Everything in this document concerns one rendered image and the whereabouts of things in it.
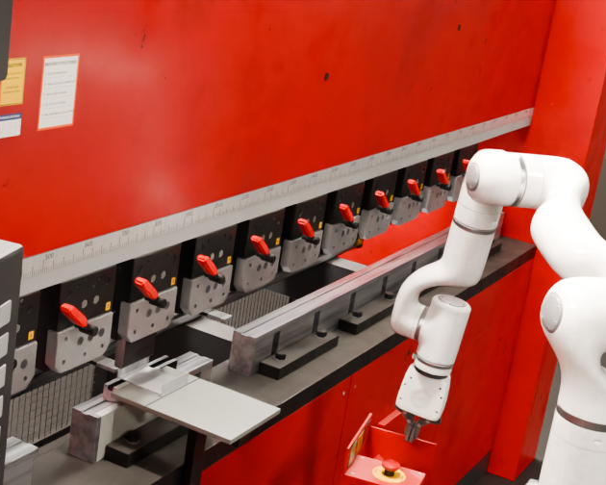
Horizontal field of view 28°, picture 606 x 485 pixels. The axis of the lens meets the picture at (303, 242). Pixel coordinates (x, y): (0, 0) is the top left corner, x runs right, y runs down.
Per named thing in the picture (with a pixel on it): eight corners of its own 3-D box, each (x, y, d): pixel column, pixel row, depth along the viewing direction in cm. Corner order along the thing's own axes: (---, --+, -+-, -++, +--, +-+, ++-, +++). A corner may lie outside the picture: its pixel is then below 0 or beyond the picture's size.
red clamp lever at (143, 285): (148, 278, 211) (168, 301, 219) (129, 271, 212) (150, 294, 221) (143, 287, 210) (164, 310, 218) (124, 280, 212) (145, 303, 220)
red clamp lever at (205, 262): (210, 255, 228) (226, 278, 236) (191, 249, 230) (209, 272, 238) (206, 264, 227) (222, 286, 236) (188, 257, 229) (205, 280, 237)
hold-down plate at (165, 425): (126, 469, 222) (128, 454, 221) (103, 459, 224) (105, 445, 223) (214, 418, 248) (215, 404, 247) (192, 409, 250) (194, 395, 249)
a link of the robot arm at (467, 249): (416, 209, 243) (382, 337, 256) (492, 235, 239) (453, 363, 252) (428, 194, 250) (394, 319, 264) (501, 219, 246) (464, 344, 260)
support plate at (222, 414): (230, 445, 212) (230, 440, 212) (110, 396, 223) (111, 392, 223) (280, 413, 228) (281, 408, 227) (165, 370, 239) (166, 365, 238)
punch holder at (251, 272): (240, 294, 252) (251, 219, 247) (207, 284, 256) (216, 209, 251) (276, 279, 265) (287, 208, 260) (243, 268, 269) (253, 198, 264)
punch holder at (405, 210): (396, 227, 321) (407, 167, 316) (367, 218, 325) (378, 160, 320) (418, 217, 334) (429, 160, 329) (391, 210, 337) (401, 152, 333)
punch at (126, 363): (121, 379, 226) (126, 332, 223) (113, 375, 227) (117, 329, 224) (152, 365, 235) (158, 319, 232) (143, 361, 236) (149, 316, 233)
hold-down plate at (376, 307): (355, 335, 305) (357, 324, 304) (337, 329, 307) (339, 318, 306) (403, 307, 331) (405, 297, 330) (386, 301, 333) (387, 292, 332)
